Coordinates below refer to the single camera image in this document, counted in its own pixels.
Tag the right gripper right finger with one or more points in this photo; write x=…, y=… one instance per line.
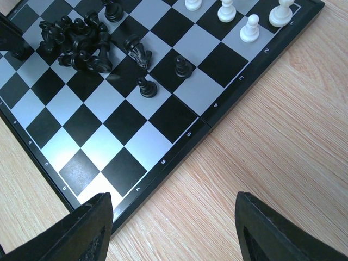
x=264, y=234

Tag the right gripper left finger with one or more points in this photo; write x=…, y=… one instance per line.
x=84, y=234

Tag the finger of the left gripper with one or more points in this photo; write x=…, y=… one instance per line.
x=12, y=40

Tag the black and white chessboard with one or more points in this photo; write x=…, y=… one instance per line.
x=89, y=133

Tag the pile of black chess pieces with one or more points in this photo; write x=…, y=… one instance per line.
x=84, y=43

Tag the lying black knight piece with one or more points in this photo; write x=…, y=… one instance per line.
x=136, y=50

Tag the black pawn piece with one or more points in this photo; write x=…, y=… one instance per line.
x=183, y=67
x=148, y=89

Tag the white pawn piece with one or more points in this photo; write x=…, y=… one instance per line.
x=250, y=31
x=227, y=12

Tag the white corner rook piece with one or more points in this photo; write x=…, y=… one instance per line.
x=281, y=15

